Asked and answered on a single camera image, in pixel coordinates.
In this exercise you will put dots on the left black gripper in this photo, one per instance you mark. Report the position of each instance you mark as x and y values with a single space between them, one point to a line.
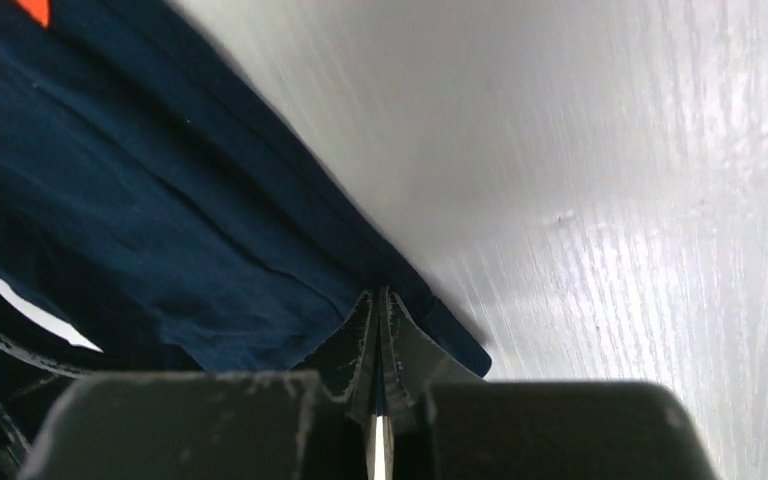
36 368

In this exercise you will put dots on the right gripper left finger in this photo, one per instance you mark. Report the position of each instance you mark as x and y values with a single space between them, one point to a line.
335 433

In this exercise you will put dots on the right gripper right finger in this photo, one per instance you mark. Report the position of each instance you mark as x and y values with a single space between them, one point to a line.
411 362

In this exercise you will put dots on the navy orange underwear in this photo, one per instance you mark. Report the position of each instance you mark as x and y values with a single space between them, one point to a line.
156 203

